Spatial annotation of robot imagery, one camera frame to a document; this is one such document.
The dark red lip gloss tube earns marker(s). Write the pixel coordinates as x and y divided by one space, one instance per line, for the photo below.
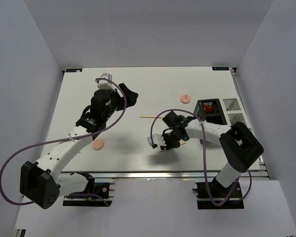
210 109

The white slotted organizer box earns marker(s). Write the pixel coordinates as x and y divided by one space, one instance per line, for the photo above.
234 111

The plain pink powder puff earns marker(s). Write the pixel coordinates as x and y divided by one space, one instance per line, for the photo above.
97 144

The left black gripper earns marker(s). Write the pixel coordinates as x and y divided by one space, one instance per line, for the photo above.
130 97

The upper green round compact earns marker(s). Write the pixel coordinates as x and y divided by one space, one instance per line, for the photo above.
180 118

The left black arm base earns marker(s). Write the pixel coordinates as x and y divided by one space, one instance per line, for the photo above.
84 190

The right blue corner sticker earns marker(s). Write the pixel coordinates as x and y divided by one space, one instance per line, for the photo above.
220 68

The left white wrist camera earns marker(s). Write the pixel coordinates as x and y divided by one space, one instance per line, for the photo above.
105 82

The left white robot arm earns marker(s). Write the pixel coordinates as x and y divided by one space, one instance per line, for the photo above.
43 181

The aluminium table rail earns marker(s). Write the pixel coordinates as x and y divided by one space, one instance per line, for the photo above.
147 175

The black slotted organizer box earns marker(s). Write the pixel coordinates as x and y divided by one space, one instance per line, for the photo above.
213 124

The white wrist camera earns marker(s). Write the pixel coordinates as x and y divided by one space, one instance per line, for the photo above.
157 141
105 82

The pink powder puff with ribbon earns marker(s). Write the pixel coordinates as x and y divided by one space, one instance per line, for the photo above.
185 99

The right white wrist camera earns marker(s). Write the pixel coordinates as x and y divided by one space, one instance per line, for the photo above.
157 141

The blue corner sticker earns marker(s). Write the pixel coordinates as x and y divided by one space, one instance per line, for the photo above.
73 70
220 68

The left blue corner sticker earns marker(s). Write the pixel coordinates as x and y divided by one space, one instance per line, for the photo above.
73 70

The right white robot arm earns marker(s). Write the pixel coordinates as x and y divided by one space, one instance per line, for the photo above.
240 146

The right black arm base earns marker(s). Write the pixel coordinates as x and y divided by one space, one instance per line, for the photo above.
218 195

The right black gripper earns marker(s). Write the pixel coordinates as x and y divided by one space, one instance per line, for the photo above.
168 146

